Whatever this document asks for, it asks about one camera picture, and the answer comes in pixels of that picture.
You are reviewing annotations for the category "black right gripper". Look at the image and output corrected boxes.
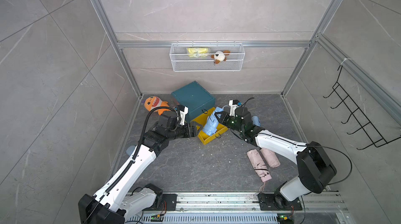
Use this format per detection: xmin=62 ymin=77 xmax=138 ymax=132
xmin=214 ymin=112 xmax=244 ymax=135

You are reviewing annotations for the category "blue umbrella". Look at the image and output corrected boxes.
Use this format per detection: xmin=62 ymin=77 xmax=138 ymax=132
xmin=252 ymin=116 xmax=261 ymax=126
xmin=202 ymin=107 xmax=223 ymax=136

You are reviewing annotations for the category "teal and yellow drawer box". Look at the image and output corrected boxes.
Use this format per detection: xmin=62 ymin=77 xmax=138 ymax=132
xmin=171 ymin=81 xmax=228 ymax=145

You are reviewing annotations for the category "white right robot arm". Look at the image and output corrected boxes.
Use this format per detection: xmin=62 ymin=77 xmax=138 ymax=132
xmin=214 ymin=107 xmax=337 ymax=209

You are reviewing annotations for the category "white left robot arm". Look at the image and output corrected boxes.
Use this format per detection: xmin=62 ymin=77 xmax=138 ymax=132
xmin=78 ymin=107 xmax=203 ymax=224

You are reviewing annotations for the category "pink folded umbrella front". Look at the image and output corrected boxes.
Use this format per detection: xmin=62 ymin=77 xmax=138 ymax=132
xmin=246 ymin=149 xmax=272 ymax=183

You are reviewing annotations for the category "pink folded umbrella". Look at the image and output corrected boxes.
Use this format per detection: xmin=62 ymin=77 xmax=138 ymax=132
xmin=246 ymin=149 xmax=272 ymax=183
xmin=260 ymin=148 xmax=281 ymax=168

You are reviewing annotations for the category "pink folded umbrella rear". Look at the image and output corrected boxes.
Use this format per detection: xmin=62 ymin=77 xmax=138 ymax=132
xmin=260 ymin=148 xmax=281 ymax=168

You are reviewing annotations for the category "orange shark plush toy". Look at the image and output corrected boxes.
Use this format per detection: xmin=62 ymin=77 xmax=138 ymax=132
xmin=144 ymin=96 xmax=169 ymax=111

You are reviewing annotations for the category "brown white plush dog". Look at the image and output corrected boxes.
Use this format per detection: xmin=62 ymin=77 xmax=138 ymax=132
xmin=211 ymin=50 xmax=231 ymax=65

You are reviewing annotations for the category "light blue cup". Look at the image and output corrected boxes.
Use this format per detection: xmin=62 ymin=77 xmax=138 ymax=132
xmin=126 ymin=145 xmax=136 ymax=156

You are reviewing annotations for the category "yellow package in basket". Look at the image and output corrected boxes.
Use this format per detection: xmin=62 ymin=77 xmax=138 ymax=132
xmin=187 ymin=47 xmax=210 ymax=58

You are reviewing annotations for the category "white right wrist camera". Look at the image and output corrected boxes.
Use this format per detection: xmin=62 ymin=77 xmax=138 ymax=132
xmin=229 ymin=100 xmax=242 ymax=116

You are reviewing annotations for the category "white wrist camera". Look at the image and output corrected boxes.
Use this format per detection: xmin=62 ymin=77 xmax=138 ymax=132
xmin=229 ymin=100 xmax=242 ymax=116
xmin=176 ymin=104 xmax=189 ymax=125

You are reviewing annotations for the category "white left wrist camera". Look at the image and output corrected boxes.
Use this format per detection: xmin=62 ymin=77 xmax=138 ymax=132
xmin=176 ymin=104 xmax=189 ymax=125

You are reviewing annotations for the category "white wire wall basket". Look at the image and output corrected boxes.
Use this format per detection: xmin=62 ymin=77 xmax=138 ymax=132
xmin=169 ymin=42 xmax=245 ymax=72

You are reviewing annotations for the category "metal base rail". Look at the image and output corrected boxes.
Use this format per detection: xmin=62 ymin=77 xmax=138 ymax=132
xmin=125 ymin=192 xmax=354 ymax=224

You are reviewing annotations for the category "black wire wall hook rack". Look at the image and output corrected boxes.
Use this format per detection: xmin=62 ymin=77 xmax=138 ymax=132
xmin=323 ymin=65 xmax=401 ymax=151

